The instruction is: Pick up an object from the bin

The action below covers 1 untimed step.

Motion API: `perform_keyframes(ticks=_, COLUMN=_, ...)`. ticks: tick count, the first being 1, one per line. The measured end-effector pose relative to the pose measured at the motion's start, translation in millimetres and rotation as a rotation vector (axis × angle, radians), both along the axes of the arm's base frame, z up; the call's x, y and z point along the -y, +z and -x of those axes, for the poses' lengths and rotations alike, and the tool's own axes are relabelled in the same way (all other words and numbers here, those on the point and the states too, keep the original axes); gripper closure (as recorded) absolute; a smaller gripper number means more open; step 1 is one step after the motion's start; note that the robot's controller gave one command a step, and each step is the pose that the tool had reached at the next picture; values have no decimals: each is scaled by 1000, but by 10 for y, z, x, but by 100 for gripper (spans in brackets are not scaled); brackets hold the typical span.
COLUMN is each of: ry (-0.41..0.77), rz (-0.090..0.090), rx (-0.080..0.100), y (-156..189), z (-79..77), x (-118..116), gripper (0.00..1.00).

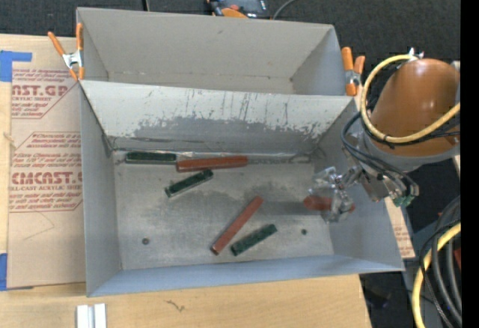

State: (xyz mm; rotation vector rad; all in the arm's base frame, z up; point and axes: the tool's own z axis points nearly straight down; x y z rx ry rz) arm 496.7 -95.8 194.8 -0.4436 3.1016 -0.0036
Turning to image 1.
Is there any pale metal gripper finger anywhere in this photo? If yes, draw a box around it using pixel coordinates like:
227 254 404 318
323 187 356 225
308 166 350 196

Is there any grey metal bin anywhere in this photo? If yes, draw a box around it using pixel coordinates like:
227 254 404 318
76 7 406 298

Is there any dark green flat block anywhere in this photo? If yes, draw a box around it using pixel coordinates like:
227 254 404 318
124 151 178 165
229 222 279 258
164 168 216 199

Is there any brown cardboard board, red print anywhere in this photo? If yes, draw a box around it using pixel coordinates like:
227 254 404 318
0 33 417 292

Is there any red-brown flat block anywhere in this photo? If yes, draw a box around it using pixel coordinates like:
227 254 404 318
302 194 357 215
175 155 249 174
210 195 266 257

